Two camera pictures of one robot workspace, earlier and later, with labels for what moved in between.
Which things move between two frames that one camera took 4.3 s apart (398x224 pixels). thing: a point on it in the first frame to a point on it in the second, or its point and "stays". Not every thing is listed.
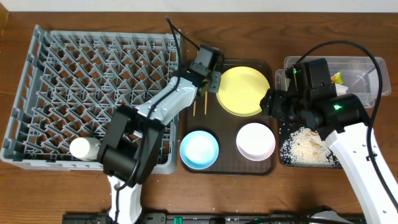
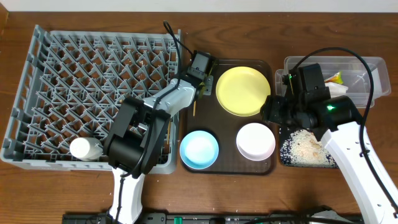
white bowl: [255, 142] stays
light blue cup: [86, 149] stays
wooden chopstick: [194, 108] stays
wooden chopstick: [206, 102] to [168, 132]
